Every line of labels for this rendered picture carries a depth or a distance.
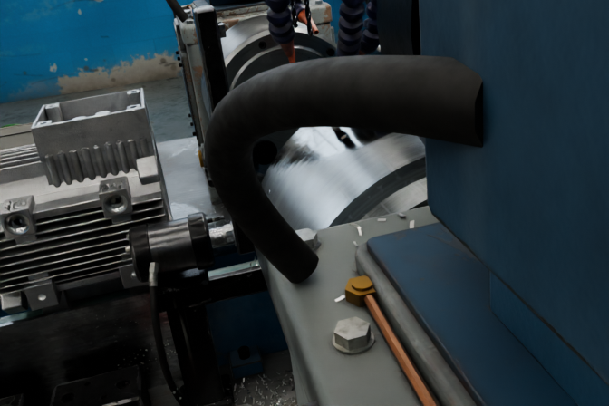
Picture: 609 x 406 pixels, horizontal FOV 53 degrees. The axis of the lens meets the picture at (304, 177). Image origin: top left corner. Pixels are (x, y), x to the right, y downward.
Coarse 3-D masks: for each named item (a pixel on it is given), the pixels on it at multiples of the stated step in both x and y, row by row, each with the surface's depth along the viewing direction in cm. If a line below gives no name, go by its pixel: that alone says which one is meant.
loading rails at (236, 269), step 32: (224, 256) 85; (256, 256) 86; (128, 288) 83; (224, 288) 75; (256, 288) 76; (0, 320) 73; (32, 320) 70; (64, 320) 71; (96, 320) 72; (128, 320) 73; (160, 320) 74; (224, 320) 77; (256, 320) 78; (0, 352) 70; (32, 352) 71; (64, 352) 72; (96, 352) 73; (128, 352) 74; (224, 352) 78; (256, 352) 78; (0, 384) 72; (32, 384) 73; (160, 384) 77
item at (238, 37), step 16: (256, 16) 108; (240, 32) 101; (256, 32) 95; (304, 32) 95; (224, 48) 99; (240, 48) 93; (256, 48) 94; (272, 48) 94; (304, 48) 95; (320, 48) 96; (336, 48) 97; (240, 64) 94; (256, 64) 94; (272, 64) 95; (240, 80) 95; (208, 112) 98; (256, 144) 98; (272, 144) 99; (256, 160) 99; (272, 160) 100
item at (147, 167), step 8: (136, 160) 68; (144, 160) 68; (152, 160) 68; (144, 168) 68; (152, 168) 68; (144, 176) 67; (152, 176) 68; (144, 184) 69; (8, 296) 69; (16, 296) 69; (24, 296) 71; (8, 304) 69; (16, 304) 69; (24, 304) 70; (8, 312) 70; (16, 312) 70
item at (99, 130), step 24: (96, 96) 75; (120, 96) 76; (144, 96) 75; (48, 120) 73; (72, 120) 66; (96, 120) 67; (120, 120) 67; (144, 120) 68; (48, 144) 66; (72, 144) 67; (96, 144) 67; (120, 144) 68; (144, 144) 69; (48, 168) 67; (72, 168) 68; (96, 168) 68; (120, 168) 69
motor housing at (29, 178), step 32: (0, 160) 68; (32, 160) 68; (0, 192) 67; (32, 192) 67; (64, 192) 68; (96, 192) 68; (160, 192) 69; (0, 224) 66; (64, 224) 66; (96, 224) 67; (128, 224) 68; (0, 256) 65; (32, 256) 66; (64, 256) 67; (96, 256) 68; (0, 288) 66; (64, 288) 69; (96, 288) 74
